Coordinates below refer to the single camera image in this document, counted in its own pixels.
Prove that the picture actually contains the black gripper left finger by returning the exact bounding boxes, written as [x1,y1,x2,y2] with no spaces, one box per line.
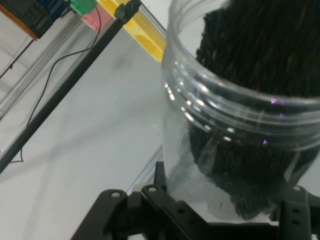
[71,161,210,240]

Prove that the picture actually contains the clear plastic jar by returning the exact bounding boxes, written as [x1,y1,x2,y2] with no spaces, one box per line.
[161,0,320,221]

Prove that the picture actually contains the yellow plastic bin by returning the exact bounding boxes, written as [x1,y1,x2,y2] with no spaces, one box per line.
[96,0,168,63]

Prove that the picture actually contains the black granules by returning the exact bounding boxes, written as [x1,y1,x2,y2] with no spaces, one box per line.
[187,0,320,220]

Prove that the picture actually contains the brown wooden shelf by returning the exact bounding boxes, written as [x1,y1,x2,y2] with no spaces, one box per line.
[0,0,55,41]

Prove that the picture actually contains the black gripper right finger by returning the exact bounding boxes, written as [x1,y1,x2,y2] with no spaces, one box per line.
[271,184,320,240]

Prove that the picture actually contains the pink box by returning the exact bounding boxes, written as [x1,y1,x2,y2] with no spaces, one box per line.
[81,2,115,31]

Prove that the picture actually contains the black stand pole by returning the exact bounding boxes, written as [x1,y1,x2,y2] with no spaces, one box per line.
[0,0,142,175]

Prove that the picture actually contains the green plastic piece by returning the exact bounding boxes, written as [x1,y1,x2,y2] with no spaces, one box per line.
[65,0,99,17]

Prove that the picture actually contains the thin black cable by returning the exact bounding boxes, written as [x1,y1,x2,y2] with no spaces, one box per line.
[20,0,103,164]

